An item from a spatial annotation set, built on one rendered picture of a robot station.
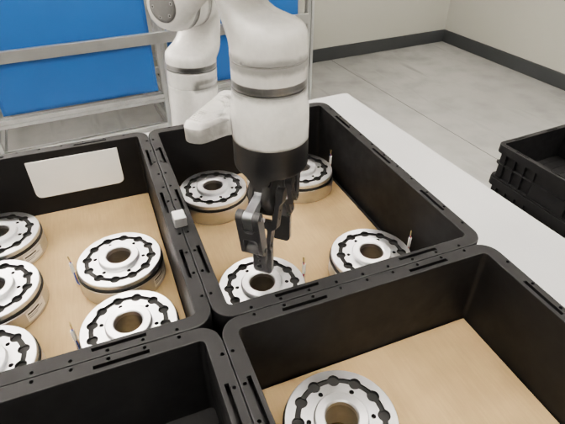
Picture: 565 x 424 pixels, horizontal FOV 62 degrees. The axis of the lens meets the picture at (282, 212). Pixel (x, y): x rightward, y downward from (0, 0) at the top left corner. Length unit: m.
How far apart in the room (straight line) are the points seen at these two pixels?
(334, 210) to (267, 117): 0.33
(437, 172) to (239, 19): 0.78
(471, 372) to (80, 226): 0.55
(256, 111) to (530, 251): 0.65
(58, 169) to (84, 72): 1.74
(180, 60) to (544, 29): 3.33
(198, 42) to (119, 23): 1.56
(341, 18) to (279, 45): 3.53
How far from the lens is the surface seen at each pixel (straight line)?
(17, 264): 0.66
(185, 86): 0.88
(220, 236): 0.67
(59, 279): 0.66
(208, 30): 0.89
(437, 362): 0.55
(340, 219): 0.70
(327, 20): 3.86
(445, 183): 1.07
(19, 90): 2.49
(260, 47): 0.40
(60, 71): 2.46
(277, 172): 0.44
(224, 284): 0.55
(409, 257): 0.50
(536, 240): 0.98
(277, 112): 0.42
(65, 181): 0.76
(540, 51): 3.98
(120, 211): 0.75
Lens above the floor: 1.25
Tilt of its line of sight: 37 degrees down
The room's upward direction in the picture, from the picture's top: straight up
